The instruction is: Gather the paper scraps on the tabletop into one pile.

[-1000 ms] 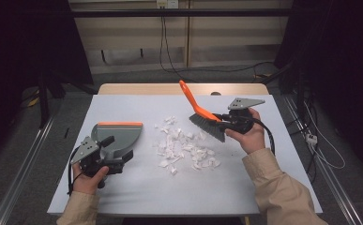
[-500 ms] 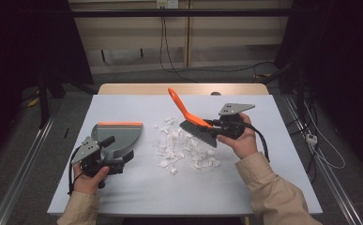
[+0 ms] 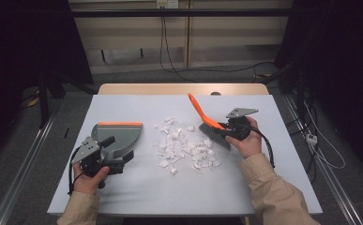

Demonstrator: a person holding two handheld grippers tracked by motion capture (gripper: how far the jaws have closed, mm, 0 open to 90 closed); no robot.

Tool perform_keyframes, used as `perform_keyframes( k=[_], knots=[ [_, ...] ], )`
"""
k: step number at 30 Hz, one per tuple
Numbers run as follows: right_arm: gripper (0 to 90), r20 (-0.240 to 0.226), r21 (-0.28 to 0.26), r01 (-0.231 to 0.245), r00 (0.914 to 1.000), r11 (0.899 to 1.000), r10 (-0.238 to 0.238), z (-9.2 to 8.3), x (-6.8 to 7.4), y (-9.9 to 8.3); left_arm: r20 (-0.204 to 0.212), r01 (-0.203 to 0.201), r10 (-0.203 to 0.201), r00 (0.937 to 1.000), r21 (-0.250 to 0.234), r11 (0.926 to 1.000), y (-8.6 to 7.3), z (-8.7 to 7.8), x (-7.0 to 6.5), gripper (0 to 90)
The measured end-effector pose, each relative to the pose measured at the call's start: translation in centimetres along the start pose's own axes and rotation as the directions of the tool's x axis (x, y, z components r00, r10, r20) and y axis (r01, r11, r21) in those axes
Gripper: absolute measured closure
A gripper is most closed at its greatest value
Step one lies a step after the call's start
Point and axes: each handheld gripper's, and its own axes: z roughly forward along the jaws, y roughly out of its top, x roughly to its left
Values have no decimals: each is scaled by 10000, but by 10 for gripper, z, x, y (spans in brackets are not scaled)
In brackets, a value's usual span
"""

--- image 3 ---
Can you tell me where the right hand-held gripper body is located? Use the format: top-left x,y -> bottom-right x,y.
225,107 -> 260,142

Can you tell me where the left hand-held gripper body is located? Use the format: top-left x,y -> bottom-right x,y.
70,136 -> 125,178

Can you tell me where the grey dustpan with orange edge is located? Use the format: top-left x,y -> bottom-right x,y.
90,121 -> 144,164

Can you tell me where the orange-handled grey brush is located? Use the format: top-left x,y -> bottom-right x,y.
187,93 -> 234,151

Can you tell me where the pile of white paper scraps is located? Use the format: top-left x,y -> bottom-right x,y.
151,115 -> 222,176

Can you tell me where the person's right hand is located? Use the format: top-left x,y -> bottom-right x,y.
225,116 -> 264,159

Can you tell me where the person's left hand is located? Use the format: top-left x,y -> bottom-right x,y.
72,162 -> 111,197

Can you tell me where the white table mat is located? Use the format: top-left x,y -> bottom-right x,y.
47,94 -> 324,217

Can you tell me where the black metal stand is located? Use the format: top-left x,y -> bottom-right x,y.
37,70 -> 51,129

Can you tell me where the small yellow object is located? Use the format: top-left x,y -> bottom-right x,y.
26,97 -> 41,108

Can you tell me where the black curtain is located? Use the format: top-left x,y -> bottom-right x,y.
274,0 -> 363,177
0,0 -> 95,163

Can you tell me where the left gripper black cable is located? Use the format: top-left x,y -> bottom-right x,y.
67,146 -> 83,197

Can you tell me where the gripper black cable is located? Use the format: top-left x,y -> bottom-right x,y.
67,146 -> 83,197
248,124 -> 277,170

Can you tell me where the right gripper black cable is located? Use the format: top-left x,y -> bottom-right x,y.
248,124 -> 277,170

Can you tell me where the black wall cable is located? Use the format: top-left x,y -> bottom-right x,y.
160,8 -> 276,75
159,8 -> 199,83

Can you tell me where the aluminium floor rail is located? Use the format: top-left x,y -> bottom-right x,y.
282,95 -> 363,225
0,114 -> 57,225

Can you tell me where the black floor cable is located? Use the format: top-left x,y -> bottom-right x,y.
290,93 -> 320,174

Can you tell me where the white floor cable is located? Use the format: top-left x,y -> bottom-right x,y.
303,101 -> 347,171

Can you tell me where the white wall outlet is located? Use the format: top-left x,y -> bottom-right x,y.
156,0 -> 179,9

